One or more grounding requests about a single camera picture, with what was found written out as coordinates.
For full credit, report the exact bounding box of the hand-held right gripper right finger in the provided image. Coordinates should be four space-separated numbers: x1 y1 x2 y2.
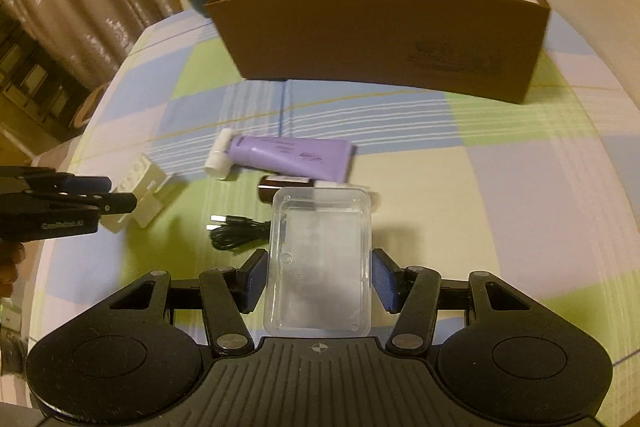
370 248 547 355

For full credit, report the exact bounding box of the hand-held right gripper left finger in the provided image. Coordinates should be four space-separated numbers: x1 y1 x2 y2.
89 248 271 356

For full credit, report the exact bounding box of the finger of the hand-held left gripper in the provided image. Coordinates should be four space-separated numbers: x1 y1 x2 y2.
0 192 138 216
0 167 112 196

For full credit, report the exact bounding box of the small white box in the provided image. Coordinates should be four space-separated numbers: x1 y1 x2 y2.
100 154 174 234

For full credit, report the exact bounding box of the black cable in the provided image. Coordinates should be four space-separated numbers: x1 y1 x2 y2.
207 214 274 253

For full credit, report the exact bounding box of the clear plastic case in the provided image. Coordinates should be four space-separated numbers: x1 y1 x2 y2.
263 187 375 337

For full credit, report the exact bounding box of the small brown bottle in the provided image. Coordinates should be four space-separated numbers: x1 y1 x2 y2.
257 174 321 204

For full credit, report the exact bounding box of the purple tube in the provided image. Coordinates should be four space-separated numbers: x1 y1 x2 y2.
231 135 357 182

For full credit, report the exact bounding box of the brown cardboard box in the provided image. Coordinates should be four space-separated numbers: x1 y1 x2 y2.
202 0 552 105

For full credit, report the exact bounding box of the person's left hand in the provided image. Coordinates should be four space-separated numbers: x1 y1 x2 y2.
0 241 25 299

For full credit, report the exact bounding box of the beige slipper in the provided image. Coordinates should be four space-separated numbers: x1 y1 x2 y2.
72 84 108 130

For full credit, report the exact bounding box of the black shelf rack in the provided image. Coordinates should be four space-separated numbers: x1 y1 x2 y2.
0 2 101 144

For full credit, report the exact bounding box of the checkered tablecloth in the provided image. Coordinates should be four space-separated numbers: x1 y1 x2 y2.
30 9 640 360

